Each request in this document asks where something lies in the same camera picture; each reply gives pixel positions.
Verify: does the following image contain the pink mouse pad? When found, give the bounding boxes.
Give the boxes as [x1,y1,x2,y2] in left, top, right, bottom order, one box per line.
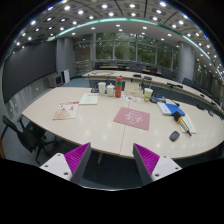
[114,107,150,131]

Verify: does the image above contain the red thermos bottle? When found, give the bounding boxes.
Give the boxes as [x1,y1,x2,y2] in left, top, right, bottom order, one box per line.
[115,76,122,98]

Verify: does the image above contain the black computer mouse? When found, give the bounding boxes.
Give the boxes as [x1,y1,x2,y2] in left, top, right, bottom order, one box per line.
[169,131,180,142]

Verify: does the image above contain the black yellow marker tool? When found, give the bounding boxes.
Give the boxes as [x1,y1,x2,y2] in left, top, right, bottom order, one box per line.
[173,111,191,135]

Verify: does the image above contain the blue and white book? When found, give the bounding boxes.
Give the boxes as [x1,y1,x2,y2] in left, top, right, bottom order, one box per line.
[157,102,185,116]

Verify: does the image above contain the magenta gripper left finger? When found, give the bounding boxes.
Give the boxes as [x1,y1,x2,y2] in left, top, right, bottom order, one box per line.
[41,143,91,184]

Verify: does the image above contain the white paper bag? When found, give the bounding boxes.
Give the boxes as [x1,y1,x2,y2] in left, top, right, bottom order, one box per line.
[124,82,143,97]

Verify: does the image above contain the white paper booklet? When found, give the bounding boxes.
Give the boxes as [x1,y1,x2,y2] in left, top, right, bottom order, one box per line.
[79,93,99,105]

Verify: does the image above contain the dark pouch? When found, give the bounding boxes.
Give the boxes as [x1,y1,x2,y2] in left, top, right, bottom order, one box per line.
[150,95,166,103]

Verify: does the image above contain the white cup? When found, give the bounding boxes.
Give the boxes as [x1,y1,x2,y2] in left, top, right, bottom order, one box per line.
[98,82,106,95]

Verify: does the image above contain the black office chair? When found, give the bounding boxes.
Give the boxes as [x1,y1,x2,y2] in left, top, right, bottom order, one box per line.
[2,115,54,162]

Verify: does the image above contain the green paper cup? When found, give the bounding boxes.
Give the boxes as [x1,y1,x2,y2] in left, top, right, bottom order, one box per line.
[144,88,153,102]

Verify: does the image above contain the red and white magazine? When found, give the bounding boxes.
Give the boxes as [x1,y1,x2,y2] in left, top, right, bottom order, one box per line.
[53,101,79,120]

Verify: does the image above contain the white lidded mug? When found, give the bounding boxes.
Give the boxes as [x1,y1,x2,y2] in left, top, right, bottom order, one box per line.
[107,83,115,97]

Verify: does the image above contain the grey box cabinet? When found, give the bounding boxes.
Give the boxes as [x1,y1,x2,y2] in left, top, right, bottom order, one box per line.
[47,74,63,88]

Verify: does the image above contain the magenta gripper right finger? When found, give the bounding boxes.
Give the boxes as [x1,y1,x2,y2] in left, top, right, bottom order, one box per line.
[133,143,181,185]

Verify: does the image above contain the white notebook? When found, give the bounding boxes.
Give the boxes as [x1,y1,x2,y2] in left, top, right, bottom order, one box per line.
[180,114,197,134]

